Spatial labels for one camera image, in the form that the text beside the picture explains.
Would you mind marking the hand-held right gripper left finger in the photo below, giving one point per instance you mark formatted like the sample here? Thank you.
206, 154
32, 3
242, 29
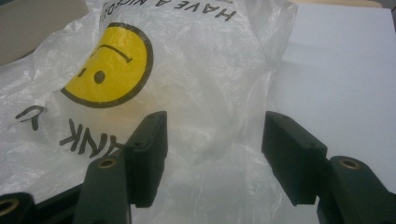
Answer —
146, 161

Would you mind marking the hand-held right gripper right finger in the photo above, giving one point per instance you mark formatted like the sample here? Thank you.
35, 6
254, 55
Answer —
292, 155

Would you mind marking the light wooden table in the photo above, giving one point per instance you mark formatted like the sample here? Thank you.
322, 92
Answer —
336, 3

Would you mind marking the clear plastic bag yellow smiley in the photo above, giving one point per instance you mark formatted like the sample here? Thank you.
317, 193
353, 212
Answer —
193, 74

